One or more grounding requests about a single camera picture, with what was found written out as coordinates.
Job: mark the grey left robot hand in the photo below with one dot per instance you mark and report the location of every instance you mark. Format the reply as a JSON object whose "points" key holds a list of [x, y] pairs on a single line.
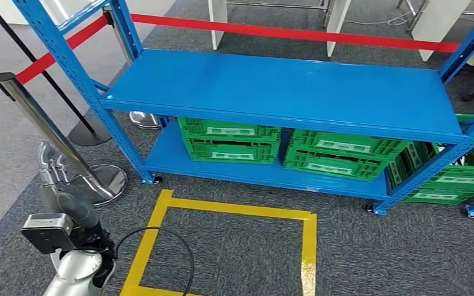
{"points": [[71, 204]]}

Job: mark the black pole stand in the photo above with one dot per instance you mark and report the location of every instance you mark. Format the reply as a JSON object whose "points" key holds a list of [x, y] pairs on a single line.
{"points": [[89, 135]]}

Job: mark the red barrier belt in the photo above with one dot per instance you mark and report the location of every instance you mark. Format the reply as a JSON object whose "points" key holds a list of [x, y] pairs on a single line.
{"points": [[45, 63], [302, 34]]}

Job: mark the white desk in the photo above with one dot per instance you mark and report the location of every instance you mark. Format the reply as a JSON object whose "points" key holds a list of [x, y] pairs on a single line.
{"points": [[218, 24], [437, 24]]}

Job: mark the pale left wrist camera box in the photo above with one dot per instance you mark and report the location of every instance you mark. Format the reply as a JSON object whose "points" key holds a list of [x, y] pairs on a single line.
{"points": [[47, 235]]}

